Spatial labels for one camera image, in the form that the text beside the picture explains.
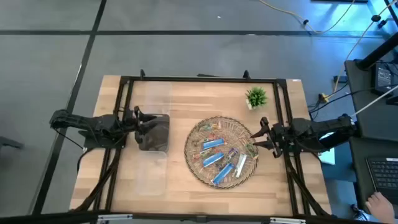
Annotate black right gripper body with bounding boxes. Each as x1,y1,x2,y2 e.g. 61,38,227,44
267,123,293,159

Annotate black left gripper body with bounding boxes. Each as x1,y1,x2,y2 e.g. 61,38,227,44
123,107,139,142

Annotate white granola bar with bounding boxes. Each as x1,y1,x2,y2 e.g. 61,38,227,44
234,154,248,179

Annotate clear plastic bin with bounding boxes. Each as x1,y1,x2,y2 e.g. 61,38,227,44
135,151,168,196
141,81,172,116

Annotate green plant in white pot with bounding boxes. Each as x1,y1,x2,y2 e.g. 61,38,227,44
244,86,269,110

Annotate white paper sheet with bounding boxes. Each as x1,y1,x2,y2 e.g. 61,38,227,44
317,130,336,166

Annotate round woven wicker mat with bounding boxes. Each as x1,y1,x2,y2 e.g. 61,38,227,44
183,116,259,190

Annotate black desk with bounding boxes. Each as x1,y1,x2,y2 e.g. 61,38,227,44
344,58,398,141
349,136,398,220

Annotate black laptop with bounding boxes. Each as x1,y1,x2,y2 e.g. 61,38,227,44
366,157,398,203

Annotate black power brick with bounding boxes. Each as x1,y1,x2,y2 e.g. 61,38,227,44
373,63,395,95

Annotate person's hand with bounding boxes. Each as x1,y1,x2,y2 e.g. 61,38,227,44
365,192,397,224

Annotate grey chair base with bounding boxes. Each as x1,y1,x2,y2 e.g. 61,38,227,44
0,136,25,151

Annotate black pole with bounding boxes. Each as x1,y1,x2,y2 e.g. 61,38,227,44
356,40,398,71

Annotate black aluminium table frame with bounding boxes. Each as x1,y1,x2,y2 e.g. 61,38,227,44
70,68,336,224

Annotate silver frame bracket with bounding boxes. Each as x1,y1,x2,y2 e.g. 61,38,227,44
269,217,307,224
97,213,134,223

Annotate black floor cables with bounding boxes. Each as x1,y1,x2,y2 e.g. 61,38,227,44
307,82,377,121

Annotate white cable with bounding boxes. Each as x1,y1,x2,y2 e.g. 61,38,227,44
351,93,398,118

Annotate yellow floor cable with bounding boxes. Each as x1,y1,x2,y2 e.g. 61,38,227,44
257,0,357,34

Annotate cream floor cable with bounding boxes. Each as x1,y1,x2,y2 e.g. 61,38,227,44
334,0,398,93

